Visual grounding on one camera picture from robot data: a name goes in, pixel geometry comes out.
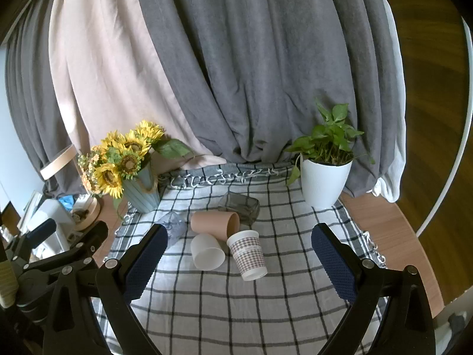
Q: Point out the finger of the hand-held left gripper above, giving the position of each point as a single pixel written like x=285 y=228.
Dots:
x=88 y=238
x=42 y=228

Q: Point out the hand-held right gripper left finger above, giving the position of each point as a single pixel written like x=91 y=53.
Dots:
x=147 y=259

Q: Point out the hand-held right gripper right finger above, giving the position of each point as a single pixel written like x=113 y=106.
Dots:
x=332 y=266

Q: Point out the plaid paper cup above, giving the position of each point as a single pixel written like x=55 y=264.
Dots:
x=249 y=257

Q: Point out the white plastic cup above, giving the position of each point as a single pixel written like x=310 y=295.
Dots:
x=207 y=253

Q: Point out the beige paper cup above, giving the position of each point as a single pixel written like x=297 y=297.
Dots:
x=212 y=223

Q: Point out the white box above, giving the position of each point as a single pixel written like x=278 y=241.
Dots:
x=55 y=214

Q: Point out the round wooden box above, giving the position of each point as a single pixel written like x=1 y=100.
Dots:
x=90 y=210

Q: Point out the blue plastic bag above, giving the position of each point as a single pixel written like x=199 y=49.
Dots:
x=68 y=203

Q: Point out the light blue ribbed vase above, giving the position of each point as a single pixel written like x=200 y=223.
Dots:
x=142 y=196

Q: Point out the white ribbed plant pot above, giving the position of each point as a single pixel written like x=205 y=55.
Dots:
x=325 y=185

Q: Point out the sunflower bouquet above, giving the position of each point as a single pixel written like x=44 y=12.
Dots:
x=129 y=161

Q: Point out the checked tablecloth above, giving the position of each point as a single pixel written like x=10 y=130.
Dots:
x=229 y=303

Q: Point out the grey glass jar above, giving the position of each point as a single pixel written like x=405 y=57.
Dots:
x=240 y=205

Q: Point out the green pothos plant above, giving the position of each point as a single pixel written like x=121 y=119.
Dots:
x=325 y=137

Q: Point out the white sheer curtain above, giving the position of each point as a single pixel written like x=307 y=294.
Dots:
x=397 y=148

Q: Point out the beige curtain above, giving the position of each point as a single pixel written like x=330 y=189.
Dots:
x=103 y=81

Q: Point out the grey curtain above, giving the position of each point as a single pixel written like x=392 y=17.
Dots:
x=258 y=81

